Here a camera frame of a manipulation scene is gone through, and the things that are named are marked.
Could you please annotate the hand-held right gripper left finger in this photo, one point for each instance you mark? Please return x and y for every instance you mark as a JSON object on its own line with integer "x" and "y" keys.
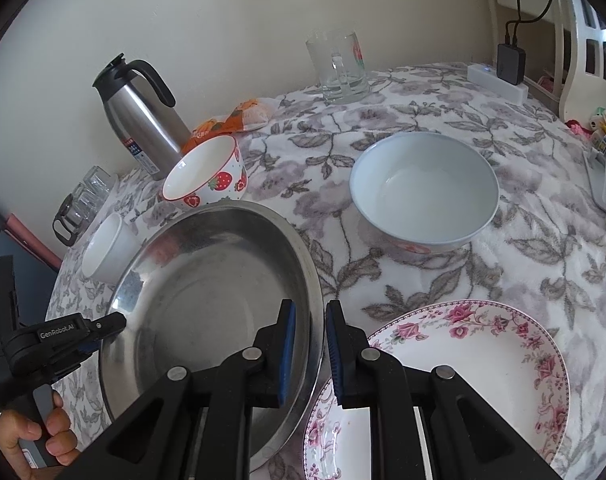
{"x": 288, "y": 355}

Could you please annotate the white phone stand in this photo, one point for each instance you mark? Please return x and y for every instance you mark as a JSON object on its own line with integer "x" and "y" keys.
{"x": 598, "y": 180}

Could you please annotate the small clear glass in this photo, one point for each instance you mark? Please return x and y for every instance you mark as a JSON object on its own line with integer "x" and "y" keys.
{"x": 73, "y": 217}
{"x": 100, "y": 180}
{"x": 89, "y": 200}

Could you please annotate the person's left hand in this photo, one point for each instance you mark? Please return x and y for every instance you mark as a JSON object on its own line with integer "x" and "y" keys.
{"x": 18, "y": 430}

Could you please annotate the white power strip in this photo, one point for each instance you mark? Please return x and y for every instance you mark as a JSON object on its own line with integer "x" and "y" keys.
{"x": 483, "y": 76}

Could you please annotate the large white bowl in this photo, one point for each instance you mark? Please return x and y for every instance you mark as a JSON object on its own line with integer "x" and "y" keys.
{"x": 423, "y": 195}

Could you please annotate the stainless steel plate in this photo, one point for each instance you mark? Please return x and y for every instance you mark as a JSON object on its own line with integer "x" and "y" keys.
{"x": 198, "y": 300}

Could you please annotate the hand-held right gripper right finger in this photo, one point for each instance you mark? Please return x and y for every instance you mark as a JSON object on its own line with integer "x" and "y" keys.
{"x": 333, "y": 355}

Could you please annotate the pink board edge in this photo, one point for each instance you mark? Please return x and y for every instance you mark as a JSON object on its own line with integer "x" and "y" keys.
{"x": 33, "y": 242}

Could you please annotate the strawberry print bowl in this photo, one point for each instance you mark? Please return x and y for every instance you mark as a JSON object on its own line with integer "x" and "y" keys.
{"x": 198, "y": 170}

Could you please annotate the black charger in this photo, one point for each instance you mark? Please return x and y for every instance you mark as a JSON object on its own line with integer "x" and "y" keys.
{"x": 511, "y": 62}

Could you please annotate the small white cup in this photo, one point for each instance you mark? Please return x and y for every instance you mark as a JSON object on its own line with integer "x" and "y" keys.
{"x": 108, "y": 250}

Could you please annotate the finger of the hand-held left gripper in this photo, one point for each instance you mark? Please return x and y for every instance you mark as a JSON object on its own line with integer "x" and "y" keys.
{"x": 112, "y": 324}
{"x": 87, "y": 348}

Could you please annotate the stainless steel thermos jug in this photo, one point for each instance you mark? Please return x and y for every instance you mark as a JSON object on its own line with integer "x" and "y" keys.
{"x": 133, "y": 115}

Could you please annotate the white wooden chair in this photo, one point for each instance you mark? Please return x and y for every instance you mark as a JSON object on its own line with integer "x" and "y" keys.
{"x": 578, "y": 25}

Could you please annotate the small colourful toys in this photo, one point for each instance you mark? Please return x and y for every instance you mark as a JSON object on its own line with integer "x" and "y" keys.
{"x": 595, "y": 125}

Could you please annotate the clear glass mug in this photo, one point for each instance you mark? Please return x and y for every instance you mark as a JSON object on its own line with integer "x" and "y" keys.
{"x": 340, "y": 75}

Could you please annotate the pink floral plate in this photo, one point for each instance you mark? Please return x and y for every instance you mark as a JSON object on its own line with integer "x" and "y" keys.
{"x": 483, "y": 360}

